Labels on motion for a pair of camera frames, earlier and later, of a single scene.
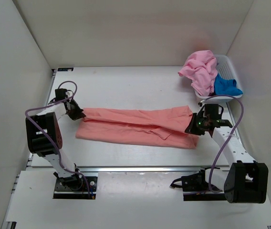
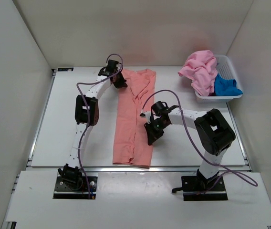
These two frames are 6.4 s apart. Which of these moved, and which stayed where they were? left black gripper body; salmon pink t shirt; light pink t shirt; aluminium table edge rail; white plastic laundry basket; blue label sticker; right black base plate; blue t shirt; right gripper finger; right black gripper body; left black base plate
Moved: right black gripper body; left black gripper body; right gripper finger; salmon pink t shirt
Stayed: right black base plate; light pink t shirt; blue t shirt; left black base plate; white plastic laundry basket; blue label sticker; aluminium table edge rail
